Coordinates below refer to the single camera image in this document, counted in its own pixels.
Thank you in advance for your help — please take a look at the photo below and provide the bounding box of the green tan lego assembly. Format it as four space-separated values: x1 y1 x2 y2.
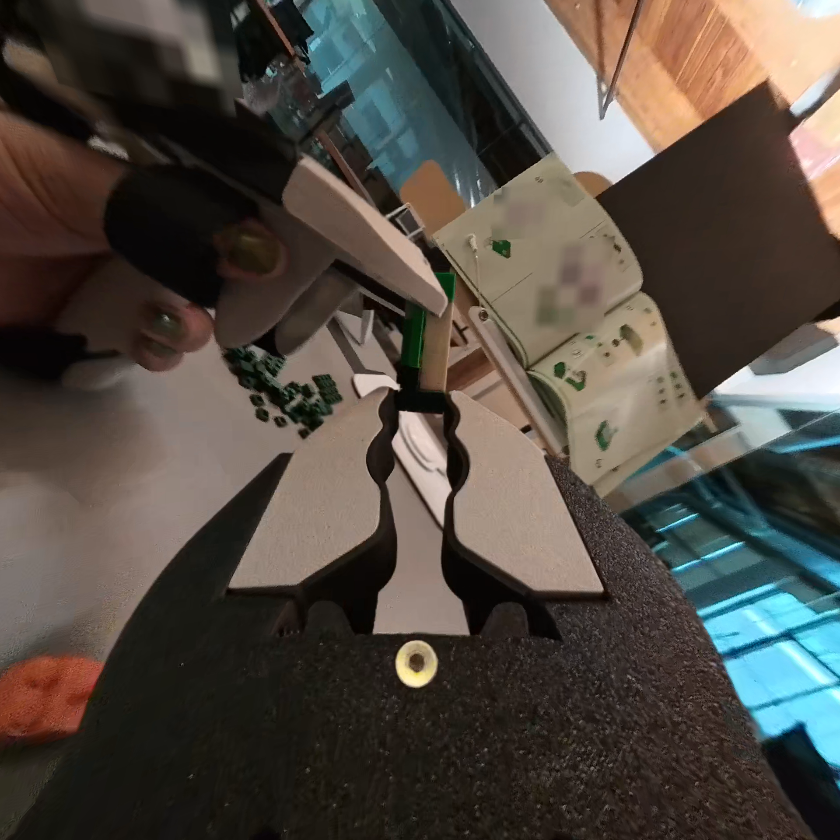
394 269 458 414

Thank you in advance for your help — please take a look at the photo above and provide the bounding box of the pile of dark green lego tiles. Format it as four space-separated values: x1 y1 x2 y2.
222 344 343 441

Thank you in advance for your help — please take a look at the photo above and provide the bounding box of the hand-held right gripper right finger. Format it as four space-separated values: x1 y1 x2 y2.
441 390 606 634

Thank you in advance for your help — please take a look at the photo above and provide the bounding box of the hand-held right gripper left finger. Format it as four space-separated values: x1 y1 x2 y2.
226 387 400 634

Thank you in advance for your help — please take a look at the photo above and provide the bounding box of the dark square board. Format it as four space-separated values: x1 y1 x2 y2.
594 77 840 401

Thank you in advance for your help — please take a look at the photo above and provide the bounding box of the person's left hand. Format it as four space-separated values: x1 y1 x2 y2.
0 112 290 376

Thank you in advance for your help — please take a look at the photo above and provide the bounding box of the orange lego brick separator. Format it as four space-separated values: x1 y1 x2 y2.
0 655 105 746

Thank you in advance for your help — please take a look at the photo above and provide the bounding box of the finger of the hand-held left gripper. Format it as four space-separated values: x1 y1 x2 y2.
274 266 361 355
281 155 452 317

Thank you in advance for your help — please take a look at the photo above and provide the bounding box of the lego instruction booklet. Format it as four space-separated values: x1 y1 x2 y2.
433 154 708 497

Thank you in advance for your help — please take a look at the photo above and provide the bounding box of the white book stand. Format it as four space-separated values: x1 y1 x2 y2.
353 230 568 529

